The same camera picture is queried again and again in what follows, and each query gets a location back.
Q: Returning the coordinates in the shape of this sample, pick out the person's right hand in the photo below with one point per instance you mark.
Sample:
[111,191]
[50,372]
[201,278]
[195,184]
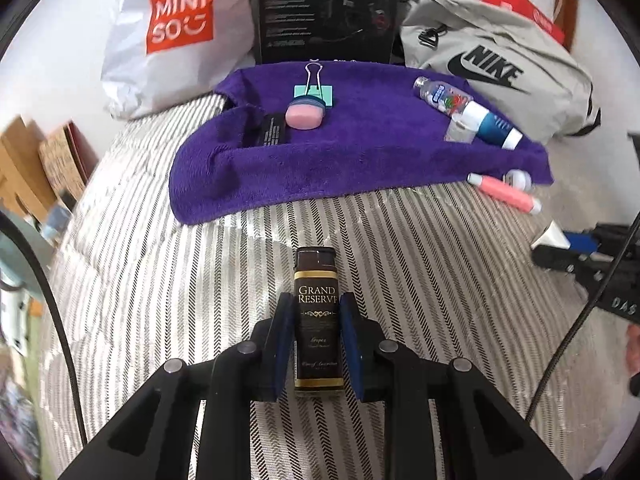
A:
[634,355]

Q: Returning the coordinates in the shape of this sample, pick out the small white cap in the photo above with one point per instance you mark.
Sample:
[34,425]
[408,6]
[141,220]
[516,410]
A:
[520,179]

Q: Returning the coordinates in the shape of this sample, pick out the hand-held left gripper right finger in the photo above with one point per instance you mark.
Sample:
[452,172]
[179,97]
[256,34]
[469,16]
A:
[352,345]

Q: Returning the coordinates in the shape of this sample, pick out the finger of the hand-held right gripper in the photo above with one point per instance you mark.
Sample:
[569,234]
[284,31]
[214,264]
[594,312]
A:
[575,262]
[580,242]

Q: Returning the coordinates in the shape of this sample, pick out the pink and blue earbud case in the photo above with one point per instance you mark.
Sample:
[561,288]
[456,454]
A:
[305,115]

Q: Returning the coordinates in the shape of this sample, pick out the white plastic shopping bag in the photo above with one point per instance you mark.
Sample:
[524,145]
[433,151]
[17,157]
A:
[150,80]

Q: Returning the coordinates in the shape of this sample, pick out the brown bottle with gold label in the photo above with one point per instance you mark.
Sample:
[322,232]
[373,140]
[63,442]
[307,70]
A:
[317,300]

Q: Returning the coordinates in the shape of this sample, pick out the wooden door frame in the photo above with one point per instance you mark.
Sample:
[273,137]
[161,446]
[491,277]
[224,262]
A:
[570,10]

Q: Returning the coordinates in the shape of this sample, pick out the grey sling bag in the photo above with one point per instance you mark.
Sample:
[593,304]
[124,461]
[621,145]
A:
[540,105]

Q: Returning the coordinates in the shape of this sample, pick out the white and blue bottle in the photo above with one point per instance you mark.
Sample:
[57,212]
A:
[492,125]

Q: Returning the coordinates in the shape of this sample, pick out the wooden headboard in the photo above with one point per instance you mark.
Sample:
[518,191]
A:
[15,160]

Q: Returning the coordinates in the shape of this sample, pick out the striped bed sheet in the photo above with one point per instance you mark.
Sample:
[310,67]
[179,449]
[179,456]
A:
[175,285]

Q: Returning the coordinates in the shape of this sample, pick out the small white tube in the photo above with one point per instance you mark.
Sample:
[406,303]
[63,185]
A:
[550,235]

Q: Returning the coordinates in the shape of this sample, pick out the clear sanitizer bottle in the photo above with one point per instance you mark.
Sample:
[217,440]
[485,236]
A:
[445,97]

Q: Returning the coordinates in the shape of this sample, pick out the black headset box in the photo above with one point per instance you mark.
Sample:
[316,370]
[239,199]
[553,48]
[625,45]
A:
[300,20]

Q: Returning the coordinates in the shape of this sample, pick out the pink highlighter pen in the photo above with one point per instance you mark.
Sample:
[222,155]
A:
[505,192]

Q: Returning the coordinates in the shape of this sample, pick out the green binder clip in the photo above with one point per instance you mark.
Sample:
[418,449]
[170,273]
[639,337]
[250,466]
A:
[320,92]

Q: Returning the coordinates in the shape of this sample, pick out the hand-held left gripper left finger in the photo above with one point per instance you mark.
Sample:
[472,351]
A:
[282,345]

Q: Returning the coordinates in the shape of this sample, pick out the purple towel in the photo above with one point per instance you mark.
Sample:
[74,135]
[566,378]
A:
[350,160]

